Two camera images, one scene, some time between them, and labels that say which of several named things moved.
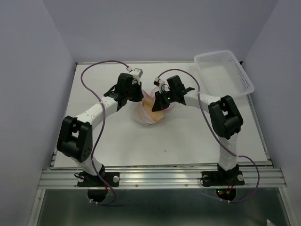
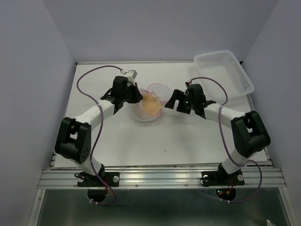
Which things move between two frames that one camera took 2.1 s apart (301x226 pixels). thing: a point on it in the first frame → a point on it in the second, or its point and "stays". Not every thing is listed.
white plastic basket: (220, 74) stays
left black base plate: (112, 178) stays
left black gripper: (139, 94) stays
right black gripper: (159, 105) → (177, 95)
